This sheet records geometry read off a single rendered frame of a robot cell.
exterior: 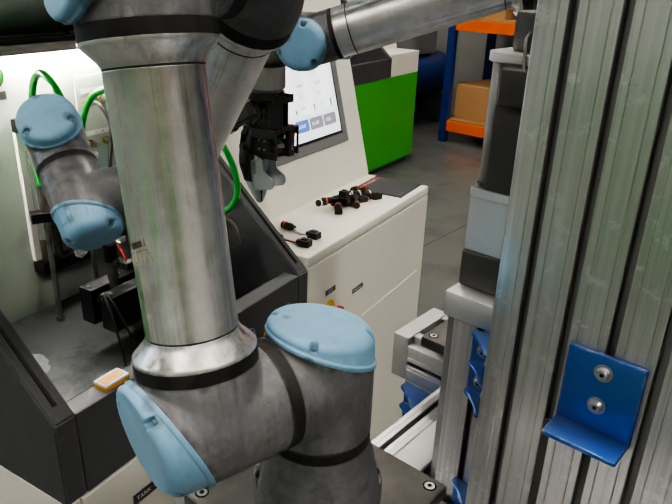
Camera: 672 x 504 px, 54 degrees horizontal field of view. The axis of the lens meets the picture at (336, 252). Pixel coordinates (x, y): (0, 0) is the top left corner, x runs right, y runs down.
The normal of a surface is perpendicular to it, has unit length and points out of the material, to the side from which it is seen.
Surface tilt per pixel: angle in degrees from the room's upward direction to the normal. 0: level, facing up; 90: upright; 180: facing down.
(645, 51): 90
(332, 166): 76
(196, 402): 81
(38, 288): 90
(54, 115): 45
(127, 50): 127
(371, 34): 113
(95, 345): 0
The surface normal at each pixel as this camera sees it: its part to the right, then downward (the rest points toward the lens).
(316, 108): 0.84, 0.00
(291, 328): 0.14, -0.94
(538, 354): -0.66, 0.28
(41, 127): 0.14, -0.36
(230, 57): -0.13, 0.81
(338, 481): 0.33, 0.08
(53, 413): 0.61, -0.51
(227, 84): 0.07, 0.87
